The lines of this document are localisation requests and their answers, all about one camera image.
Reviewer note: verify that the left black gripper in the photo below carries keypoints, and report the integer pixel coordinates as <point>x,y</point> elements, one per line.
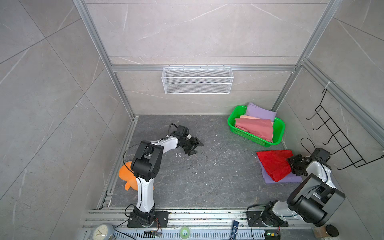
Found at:
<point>196,142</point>

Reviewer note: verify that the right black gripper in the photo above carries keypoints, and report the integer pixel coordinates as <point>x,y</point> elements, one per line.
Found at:
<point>293,160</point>

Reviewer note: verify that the red t shirt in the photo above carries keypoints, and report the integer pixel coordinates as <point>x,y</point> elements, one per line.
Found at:
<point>276,163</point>

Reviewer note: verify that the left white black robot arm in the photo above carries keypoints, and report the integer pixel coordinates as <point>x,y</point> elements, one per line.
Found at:
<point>146,166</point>

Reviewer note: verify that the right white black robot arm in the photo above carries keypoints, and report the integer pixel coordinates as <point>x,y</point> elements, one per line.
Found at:
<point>314,201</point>

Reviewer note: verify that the purple folded t shirt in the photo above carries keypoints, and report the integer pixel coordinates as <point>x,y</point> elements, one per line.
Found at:
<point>290,178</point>

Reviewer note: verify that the pink folded t shirt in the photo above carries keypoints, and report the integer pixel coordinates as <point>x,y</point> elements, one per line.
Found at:
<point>260,128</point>

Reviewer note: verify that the purple t shirt in basket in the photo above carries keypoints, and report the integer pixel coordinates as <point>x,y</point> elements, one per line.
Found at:
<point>260,113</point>

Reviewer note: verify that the brown jar black lid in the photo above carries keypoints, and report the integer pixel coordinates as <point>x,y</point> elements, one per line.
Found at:
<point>328,231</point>

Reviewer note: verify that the orange plush dolphin toy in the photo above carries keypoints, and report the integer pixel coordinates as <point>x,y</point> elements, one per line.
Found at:
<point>126,175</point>

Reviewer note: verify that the small green circuit device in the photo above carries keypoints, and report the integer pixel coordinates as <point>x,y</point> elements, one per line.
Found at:
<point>272,235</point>

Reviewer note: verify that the green tape roll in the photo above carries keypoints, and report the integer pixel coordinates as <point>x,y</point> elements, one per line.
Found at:
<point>185,233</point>

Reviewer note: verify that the blue marker pen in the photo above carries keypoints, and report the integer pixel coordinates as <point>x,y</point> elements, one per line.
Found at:
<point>234,230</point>

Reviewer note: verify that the white analog clock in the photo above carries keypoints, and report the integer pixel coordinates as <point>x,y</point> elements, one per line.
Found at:
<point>103,232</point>

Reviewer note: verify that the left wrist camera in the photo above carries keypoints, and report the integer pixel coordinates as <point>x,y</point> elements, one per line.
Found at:
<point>181,132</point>

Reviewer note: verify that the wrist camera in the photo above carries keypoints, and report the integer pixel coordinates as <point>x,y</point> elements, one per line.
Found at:
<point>321,155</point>
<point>181,132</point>

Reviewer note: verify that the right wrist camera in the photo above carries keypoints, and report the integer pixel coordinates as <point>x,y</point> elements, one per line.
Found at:
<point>321,155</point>

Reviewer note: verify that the black wire hook rack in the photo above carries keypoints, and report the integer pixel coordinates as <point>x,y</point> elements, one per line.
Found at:
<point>338,136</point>

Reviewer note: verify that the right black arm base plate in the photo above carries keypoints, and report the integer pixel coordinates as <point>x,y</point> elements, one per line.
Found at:
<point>255,220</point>

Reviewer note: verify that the aluminium front rail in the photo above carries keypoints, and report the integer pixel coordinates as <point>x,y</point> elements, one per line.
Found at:
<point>195,219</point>

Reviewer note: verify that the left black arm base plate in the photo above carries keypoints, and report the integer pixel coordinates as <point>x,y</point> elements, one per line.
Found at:
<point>152,219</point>

